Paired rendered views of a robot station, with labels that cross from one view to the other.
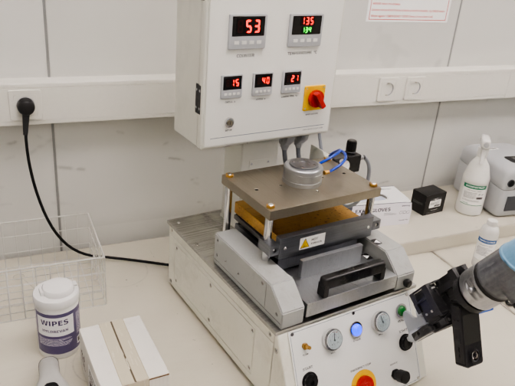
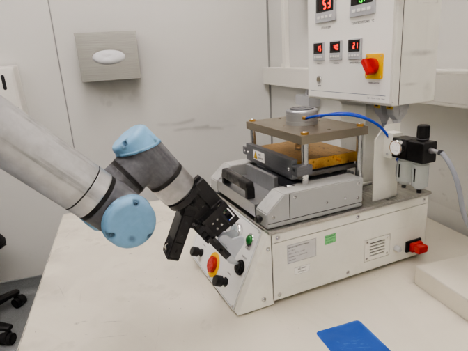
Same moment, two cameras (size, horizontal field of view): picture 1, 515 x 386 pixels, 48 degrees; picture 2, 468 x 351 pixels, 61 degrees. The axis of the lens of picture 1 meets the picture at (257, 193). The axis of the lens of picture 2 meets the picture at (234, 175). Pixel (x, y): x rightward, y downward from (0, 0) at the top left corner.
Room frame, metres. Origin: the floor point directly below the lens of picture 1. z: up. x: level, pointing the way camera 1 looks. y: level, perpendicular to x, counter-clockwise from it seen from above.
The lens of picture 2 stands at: (1.10, -1.09, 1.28)
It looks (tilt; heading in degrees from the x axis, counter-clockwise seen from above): 16 degrees down; 101
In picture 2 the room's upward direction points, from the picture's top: 4 degrees counter-clockwise
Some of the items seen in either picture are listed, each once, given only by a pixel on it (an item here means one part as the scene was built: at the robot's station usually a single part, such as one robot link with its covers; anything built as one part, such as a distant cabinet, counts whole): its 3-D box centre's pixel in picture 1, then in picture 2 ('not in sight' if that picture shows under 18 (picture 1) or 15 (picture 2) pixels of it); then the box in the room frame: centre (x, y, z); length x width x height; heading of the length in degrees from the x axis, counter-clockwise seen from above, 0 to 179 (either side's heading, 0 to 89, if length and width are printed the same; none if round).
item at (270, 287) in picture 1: (256, 274); (254, 170); (0.95, -0.01, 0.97); 0.25 x 0.05 x 0.07; 34
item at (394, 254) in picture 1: (367, 246); (308, 200); (1.10, -0.24, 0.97); 0.26 x 0.05 x 0.07; 34
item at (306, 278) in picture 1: (307, 251); (286, 180); (1.04, -0.11, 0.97); 0.30 x 0.22 x 0.08; 34
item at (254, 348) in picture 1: (296, 293); (304, 228); (1.09, -0.11, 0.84); 0.53 x 0.37 x 0.17; 34
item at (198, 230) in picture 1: (283, 251); (313, 190); (1.11, -0.07, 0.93); 0.46 x 0.35 x 0.01; 34
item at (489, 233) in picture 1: (486, 243); not in sight; (1.43, -0.64, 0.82); 0.05 x 0.05 x 0.14
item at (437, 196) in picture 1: (428, 200); not in sight; (1.68, -0.54, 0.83); 0.09 x 0.06 x 0.07; 123
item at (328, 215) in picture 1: (302, 205); (303, 146); (1.09, -0.09, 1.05); 0.22 x 0.17 x 0.10; 124
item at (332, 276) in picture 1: (352, 277); (237, 182); (0.93, -0.19, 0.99); 0.15 x 0.02 x 0.04; 124
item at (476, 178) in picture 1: (477, 175); not in sight; (1.69, -0.67, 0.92); 0.09 x 0.08 x 0.25; 166
